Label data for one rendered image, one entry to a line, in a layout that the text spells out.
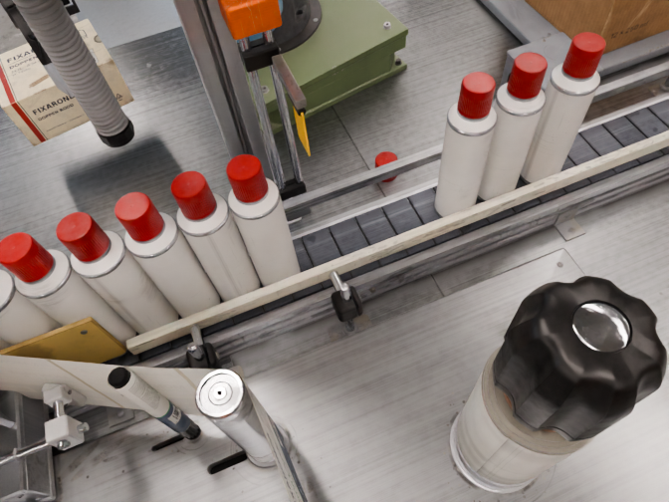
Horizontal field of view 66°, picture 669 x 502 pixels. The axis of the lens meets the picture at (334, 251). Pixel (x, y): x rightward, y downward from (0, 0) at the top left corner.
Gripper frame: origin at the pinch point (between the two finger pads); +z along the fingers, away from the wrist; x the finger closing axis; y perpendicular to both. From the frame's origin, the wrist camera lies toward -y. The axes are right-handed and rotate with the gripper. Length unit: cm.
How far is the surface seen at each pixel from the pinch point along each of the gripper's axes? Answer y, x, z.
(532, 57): 43, -49, -12
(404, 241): 27, -51, 5
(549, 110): 47, -50, -5
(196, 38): 14.7, -32.1, -17.5
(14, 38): -20, 195, 96
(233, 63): 17.4, -32.5, -13.7
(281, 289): 11.2, -48.0, 4.9
